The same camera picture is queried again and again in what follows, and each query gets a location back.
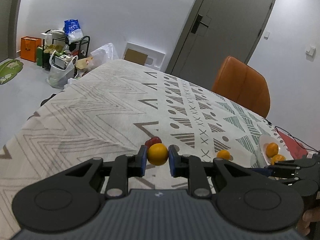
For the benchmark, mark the orange paper bag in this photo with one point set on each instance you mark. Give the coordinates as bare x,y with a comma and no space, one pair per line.
29,47

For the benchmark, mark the large orange front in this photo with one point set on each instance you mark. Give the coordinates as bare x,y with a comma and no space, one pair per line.
271,149

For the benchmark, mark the grey door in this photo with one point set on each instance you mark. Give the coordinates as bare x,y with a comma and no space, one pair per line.
235,28

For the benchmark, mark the wall switch by door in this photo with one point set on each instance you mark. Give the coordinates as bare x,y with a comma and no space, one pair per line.
266,35

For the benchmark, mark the green box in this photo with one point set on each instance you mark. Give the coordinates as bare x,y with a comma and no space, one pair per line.
40,57

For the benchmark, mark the black metal rack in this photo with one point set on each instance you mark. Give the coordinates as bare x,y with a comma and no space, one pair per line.
56,40

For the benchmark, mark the black door handle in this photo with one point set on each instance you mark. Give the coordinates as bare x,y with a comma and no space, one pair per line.
197,23

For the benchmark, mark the large orange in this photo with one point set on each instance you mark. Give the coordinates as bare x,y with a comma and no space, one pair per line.
271,149
277,157

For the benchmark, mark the white plastic bag with items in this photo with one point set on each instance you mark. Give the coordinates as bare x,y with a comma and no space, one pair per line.
58,77

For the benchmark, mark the orange leather chair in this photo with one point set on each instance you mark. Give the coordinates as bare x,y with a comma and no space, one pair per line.
243,85

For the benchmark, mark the wall light switch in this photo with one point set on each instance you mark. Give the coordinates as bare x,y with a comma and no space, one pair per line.
310,50

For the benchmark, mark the white ceramic plate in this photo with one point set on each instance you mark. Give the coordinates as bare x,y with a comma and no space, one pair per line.
264,140

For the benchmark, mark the blue white plastic bag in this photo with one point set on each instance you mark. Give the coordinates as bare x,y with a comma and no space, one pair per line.
73,31

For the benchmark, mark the person right hand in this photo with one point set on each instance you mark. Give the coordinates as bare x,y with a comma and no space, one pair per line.
309,216

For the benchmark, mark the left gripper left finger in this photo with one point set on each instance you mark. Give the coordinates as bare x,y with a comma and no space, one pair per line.
121,169

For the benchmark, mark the green leaf floor mat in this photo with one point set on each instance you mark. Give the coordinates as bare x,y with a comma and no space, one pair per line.
9,70

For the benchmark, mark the clear plastic bag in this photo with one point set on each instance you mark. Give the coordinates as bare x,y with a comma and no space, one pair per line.
103,54

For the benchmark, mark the small mandarin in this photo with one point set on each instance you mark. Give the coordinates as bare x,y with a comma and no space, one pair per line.
157,154
224,154

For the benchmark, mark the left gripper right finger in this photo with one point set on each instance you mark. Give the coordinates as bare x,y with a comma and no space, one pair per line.
193,169

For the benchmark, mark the red orange mat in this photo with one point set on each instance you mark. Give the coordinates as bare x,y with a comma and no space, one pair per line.
295,147

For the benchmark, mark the red plum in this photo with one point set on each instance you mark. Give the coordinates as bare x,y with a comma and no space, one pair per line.
152,141

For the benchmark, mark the patterned white tablecloth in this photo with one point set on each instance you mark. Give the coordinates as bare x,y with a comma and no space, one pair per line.
112,111

